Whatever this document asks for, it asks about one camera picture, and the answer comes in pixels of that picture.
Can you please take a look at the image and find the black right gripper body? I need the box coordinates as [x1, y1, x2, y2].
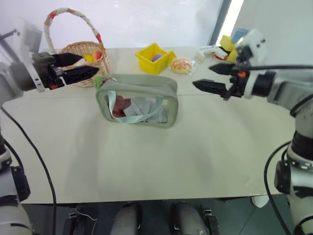
[223, 45, 253, 101]

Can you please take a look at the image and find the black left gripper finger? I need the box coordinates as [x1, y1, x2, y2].
[63, 65, 100, 85]
[53, 52, 84, 67]

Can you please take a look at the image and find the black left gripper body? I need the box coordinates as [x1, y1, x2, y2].
[31, 51, 67, 90]

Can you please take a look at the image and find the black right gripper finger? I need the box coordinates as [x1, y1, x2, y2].
[208, 63, 236, 75]
[192, 79, 229, 98]

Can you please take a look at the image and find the sage green clear pouch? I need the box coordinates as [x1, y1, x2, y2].
[94, 73, 179, 129]

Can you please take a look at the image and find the yellow foam block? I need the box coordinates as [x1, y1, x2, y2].
[219, 35, 236, 51]
[226, 48, 239, 63]

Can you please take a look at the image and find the green zipper pull tab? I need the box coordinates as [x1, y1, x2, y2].
[94, 74, 105, 89]

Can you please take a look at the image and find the white plastic device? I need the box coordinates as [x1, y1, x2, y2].
[195, 45, 227, 62]

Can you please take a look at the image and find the wrapped bread bun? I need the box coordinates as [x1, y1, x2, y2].
[170, 56, 199, 75]

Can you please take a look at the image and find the blue foam block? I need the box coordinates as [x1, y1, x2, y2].
[231, 27, 249, 43]

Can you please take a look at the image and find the red cloth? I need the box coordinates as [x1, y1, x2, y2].
[111, 95, 133, 118]

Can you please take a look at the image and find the yellow plastic bin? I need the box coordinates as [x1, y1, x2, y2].
[134, 42, 178, 75]

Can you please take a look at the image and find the grey cloth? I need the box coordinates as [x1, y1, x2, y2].
[123, 96, 169, 123]

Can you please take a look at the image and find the white table foot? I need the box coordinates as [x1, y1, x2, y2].
[251, 195, 270, 209]

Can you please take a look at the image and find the grey right robot leg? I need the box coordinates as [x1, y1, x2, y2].
[170, 202, 209, 235]

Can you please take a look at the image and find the grey robot leg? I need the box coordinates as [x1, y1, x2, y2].
[170, 202, 209, 235]
[109, 202, 143, 235]

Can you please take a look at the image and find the grey left robot leg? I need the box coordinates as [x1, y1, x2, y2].
[109, 202, 143, 235]

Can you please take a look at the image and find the wicker basket with handle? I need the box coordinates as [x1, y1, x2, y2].
[44, 7, 112, 89]

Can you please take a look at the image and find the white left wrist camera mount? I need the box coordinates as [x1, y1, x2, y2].
[9, 18, 47, 94]

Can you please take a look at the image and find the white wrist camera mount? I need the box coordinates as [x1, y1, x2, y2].
[235, 28, 268, 100]
[9, 18, 47, 94]

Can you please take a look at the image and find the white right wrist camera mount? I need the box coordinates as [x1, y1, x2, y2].
[235, 28, 268, 100]

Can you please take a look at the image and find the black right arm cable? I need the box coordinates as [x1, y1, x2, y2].
[248, 64, 313, 235]

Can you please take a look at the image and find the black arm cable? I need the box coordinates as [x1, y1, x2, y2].
[0, 106, 58, 235]
[248, 64, 313, 235]

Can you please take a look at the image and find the dark vertical frame post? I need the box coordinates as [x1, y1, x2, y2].
[209, 0, 232, 46]

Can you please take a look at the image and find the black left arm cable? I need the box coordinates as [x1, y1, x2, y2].
[0, 106, 58, 235]

